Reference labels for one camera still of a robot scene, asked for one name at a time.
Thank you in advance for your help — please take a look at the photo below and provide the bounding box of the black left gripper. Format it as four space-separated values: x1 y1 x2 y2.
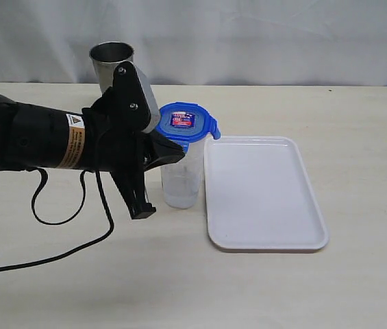
82 61 186 219

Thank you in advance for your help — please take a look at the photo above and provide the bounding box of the blue plastic container lid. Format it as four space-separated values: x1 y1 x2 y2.
156 101 221 153

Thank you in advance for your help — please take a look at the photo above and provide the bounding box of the stainless steel tumbler cup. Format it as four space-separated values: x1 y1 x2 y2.
89 41 134 93

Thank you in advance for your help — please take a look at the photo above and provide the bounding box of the white rectangular plastic tray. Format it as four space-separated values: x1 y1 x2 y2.
204 136 329 252

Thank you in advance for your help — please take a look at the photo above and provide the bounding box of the clear plastic tall container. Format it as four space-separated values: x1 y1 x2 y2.
160 138 205 209

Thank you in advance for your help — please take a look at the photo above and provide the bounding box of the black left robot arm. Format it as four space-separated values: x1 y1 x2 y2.
0 60 185 219

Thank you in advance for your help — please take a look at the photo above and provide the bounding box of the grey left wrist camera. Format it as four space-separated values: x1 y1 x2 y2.
134 65 161 134

